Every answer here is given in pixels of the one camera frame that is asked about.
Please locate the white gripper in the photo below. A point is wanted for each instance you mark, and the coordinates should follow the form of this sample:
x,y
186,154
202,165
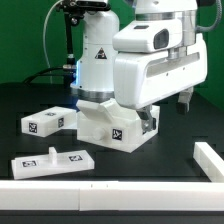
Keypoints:
x,y
153,63

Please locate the white cabinet body box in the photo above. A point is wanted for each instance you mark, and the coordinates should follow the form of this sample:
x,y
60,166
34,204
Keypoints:
x,y
109,125

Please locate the white door panel with knob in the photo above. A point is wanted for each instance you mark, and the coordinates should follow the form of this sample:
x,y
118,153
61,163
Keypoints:
x,y
51,164

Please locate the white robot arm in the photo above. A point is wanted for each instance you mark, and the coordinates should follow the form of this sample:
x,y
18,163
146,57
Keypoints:
x,y
94,77

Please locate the white block with tags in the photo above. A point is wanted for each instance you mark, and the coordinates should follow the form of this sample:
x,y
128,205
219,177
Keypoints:
x,y
48,121

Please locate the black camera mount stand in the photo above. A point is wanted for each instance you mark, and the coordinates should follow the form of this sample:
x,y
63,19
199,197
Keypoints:
x,y
74,11

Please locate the white front obstacle rail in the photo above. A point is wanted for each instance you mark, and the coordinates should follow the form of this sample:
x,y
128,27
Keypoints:
x,y
111,196

